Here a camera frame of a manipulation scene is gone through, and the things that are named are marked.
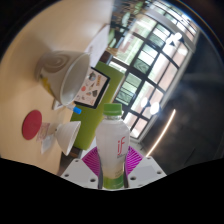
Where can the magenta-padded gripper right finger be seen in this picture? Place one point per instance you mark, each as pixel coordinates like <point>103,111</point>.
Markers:
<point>144,170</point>

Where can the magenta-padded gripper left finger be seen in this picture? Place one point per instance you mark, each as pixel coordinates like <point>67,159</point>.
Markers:
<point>78,171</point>

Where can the green-capped clear drink bottle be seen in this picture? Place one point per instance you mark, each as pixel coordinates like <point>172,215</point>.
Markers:
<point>112,146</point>

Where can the white ceramic bowl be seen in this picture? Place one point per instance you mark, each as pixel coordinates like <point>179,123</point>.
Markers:
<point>68,136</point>

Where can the long linear ceiling light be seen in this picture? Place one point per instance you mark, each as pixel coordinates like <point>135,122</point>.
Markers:
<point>163,133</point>

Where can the green upholstered bench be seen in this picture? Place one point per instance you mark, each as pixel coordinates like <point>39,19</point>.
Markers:
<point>90,128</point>

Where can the small blue-capped white bottle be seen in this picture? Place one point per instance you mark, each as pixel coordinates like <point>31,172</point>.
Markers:
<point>75,109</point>

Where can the group of pendant lamps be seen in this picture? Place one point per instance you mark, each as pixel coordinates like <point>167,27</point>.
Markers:
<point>154,108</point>

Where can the flat round red coaster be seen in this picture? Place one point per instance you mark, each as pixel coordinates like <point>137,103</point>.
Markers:
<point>31,125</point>

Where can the black laptop with stickers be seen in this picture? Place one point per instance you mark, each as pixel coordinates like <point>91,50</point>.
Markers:
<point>91,87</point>

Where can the beige paper cup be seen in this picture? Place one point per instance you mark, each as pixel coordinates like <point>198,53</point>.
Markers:
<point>58,75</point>

